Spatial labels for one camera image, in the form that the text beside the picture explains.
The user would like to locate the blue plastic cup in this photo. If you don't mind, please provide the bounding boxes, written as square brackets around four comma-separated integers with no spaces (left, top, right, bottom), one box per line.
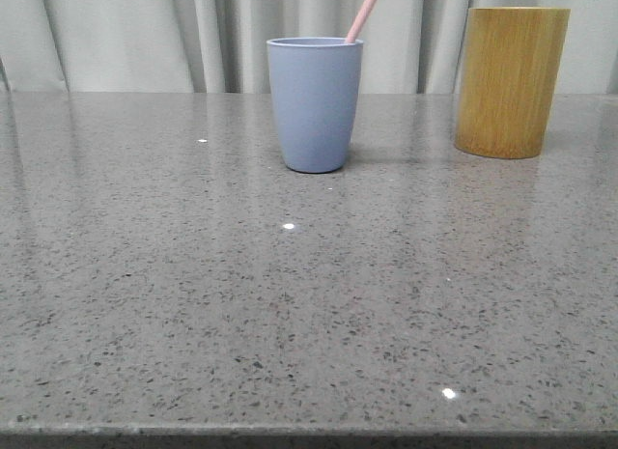
[267,37,364,174]

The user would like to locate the pink chopstick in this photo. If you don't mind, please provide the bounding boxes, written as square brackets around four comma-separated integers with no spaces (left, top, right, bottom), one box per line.
[345,0,378,44]

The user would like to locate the bamboo wooden cup holder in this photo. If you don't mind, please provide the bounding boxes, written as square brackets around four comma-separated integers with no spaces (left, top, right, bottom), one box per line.
[455,7,571,159]

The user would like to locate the grey-white curtain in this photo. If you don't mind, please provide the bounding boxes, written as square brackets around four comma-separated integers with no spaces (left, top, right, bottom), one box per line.
[1,0,617,94]

